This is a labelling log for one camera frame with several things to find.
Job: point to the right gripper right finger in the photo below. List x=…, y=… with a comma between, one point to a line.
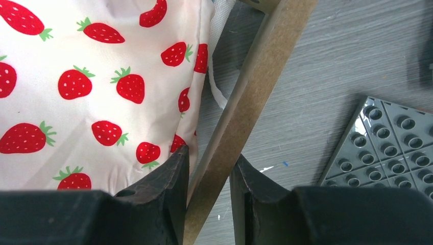
x=266, y=213

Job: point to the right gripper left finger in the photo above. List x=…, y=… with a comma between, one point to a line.
x=150, y=211

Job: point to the strawberry print ruffled blanket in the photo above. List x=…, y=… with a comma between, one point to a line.
x=97, y=94

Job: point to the wooden pet bed frame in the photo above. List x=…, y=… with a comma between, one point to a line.
x=271, y=48

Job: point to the black perforated pad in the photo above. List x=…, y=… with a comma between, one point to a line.
x=384, y=145

